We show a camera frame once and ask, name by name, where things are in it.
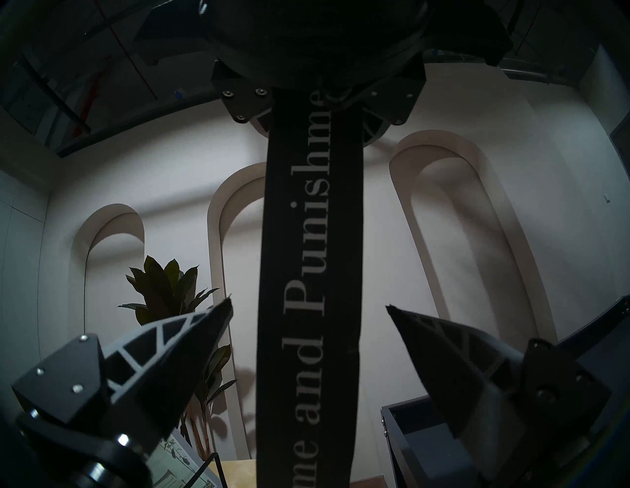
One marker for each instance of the black metal utility cart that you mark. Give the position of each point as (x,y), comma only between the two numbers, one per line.
(418,442)

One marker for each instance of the black Crime and Punishment book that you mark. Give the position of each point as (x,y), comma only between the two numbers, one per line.
(310,246)

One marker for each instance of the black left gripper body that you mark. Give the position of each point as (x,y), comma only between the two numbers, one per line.
(320,39)

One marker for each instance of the dark door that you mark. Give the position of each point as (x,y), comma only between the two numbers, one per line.
(622,147)

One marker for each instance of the light wooden table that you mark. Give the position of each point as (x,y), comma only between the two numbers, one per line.
(241,477)

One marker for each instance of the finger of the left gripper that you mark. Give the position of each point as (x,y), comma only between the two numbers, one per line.
(393,103)
(243,101)

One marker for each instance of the white ianra book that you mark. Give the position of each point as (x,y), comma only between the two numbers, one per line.
(172,467)

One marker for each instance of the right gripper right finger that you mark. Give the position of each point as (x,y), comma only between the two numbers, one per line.
(467,374)

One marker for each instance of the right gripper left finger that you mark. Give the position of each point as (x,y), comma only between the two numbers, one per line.
(162,364)

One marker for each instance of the tall dark green potted plant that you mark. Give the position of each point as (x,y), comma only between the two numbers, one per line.
(162,290)

